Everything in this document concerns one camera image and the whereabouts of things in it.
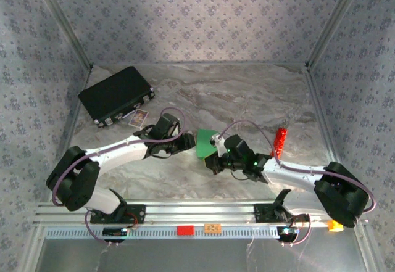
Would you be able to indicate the green paper sheet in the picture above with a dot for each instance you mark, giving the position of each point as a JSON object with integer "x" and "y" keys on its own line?
{"x": 205, "y": 144}

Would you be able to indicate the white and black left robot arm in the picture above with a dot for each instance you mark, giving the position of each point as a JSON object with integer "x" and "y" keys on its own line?
{"x": 123, "y": 151}

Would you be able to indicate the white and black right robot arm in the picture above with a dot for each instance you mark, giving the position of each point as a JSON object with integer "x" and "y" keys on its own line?
{"x": 293, "y": 176}

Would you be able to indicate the colourful card pack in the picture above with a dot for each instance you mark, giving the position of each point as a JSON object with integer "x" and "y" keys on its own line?
{"x": 138, "y": 118}

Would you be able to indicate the red glitter tube silver base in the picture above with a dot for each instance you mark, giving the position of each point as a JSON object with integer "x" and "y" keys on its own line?
{"x": 280, "y": 142}

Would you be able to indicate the orange label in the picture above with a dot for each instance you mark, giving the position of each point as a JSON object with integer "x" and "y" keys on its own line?
{"x": 212, "y": 228}

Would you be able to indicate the black hard case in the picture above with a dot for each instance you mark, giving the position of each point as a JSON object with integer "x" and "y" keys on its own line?
{"x": 114, "y": 94}

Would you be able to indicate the red label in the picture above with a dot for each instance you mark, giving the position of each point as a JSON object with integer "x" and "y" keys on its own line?
{"x": 185, "y": 230}

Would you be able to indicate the black right controller board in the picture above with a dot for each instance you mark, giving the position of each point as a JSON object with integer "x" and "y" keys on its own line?
{"x": 287, "y": 231}

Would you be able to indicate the black controller board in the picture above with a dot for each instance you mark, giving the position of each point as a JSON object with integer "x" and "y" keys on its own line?
{"x": 287, "y": 231}
{"x": 114, "y": 231}

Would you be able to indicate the black left controller board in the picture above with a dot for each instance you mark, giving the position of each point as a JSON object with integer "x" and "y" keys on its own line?
{"x": 114, "y": 231}

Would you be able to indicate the orange yellow block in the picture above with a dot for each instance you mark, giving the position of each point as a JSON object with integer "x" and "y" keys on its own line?
{"x": 334, "y": 227}

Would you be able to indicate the aluminium mounting rail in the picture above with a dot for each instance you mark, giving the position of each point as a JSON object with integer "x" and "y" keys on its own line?
{"x": 197, "y": 210}

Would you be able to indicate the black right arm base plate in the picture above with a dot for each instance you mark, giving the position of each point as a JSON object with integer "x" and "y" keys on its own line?
{"x": 262, "y": 213}

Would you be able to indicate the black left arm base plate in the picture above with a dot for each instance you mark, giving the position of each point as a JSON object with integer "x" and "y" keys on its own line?
{"x": 139, "y": 213}

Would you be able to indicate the aluminium side rail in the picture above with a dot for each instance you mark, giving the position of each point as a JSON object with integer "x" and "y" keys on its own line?
{"x": 73, "y": 127}
{"x": 322, "y": 114}

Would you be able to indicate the aluminium frame post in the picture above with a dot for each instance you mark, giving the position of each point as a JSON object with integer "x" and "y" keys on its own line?
{"x": 63, "y": 22}
{"x": 334, "y": 22}

